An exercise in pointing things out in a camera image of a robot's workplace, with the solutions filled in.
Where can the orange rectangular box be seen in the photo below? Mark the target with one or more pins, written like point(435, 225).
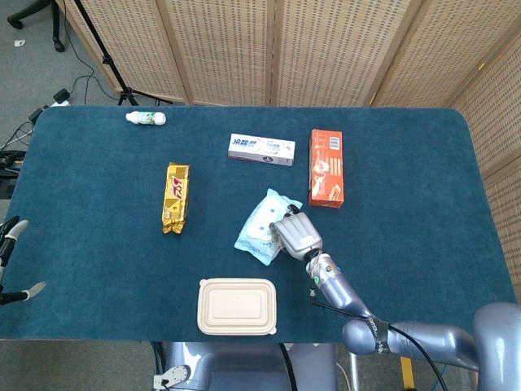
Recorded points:
point(327, 168)

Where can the white toothpaste box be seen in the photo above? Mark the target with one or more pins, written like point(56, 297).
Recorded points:
point(261, 149)

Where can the woven folding screen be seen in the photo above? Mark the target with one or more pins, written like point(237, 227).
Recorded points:
point(309, 53)

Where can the white power strip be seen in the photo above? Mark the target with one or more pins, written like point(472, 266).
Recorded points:
point(62, 97)

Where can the black office chair base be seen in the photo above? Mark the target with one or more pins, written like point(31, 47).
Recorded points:
point(38, 22)

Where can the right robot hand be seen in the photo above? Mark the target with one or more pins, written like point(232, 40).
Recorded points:
point(296, 235)

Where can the black tripod stand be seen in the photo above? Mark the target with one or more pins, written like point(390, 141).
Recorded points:
point(110, 57)

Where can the yellow table leg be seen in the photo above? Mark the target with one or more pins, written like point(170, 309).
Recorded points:
point(407, 372)

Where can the light blue wet wipes pack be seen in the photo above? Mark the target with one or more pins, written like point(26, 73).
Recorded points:
point(262, 226)

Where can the blue table cloth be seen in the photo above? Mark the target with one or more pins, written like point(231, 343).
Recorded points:
point(122, 252)

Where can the black equipment on floor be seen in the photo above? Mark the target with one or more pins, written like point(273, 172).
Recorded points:
point(9, 171)

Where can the grey-blue robot torso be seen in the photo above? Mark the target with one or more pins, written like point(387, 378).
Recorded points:
point(244, 366)

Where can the beige lidded food container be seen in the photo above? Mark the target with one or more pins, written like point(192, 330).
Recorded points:
point(237, 306)

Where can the small white plastic bottle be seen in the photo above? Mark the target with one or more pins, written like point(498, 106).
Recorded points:
point(145, 118)

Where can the yellow snack bar packet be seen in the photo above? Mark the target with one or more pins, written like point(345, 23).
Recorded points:
point(176, 198)

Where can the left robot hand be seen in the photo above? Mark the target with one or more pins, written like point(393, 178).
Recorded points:
point(6, 244)

